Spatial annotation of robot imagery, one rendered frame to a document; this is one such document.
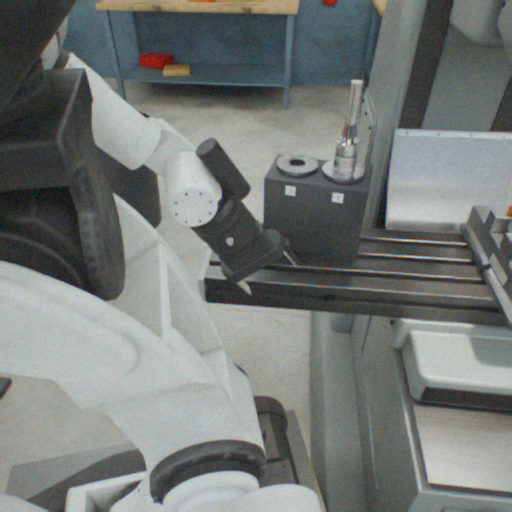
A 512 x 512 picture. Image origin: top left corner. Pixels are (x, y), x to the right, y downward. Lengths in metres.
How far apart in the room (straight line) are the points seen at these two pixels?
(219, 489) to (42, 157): 0.40
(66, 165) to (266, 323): 1.84
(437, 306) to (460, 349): 0.10
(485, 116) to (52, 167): 1.18
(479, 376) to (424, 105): 0.69
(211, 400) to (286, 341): 1.55
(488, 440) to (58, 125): 0.95
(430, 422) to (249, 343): 1.12
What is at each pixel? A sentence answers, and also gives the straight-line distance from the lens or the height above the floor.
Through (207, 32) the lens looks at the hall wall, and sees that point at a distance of 5.17.
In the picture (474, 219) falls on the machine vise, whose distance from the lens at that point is 1.14.
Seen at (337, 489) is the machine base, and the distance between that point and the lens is 1.46.
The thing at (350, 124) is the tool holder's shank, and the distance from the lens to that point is 0.87.
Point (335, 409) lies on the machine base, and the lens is 1.57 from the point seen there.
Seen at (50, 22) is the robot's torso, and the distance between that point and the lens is 0.23.
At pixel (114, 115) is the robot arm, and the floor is 1.35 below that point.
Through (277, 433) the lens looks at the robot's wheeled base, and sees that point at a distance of 1.06.
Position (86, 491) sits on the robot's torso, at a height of 0.74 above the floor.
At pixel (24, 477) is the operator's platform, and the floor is 0.40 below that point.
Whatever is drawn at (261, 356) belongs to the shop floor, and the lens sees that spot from 1.92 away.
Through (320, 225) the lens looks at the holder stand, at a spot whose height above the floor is 1.01.
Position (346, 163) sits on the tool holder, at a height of 1.14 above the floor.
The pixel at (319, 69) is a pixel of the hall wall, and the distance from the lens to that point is 5.15.
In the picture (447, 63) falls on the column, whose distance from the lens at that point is 1.23.
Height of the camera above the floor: 1.54
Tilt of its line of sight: 40 degrees down
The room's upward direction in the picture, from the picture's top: straight up
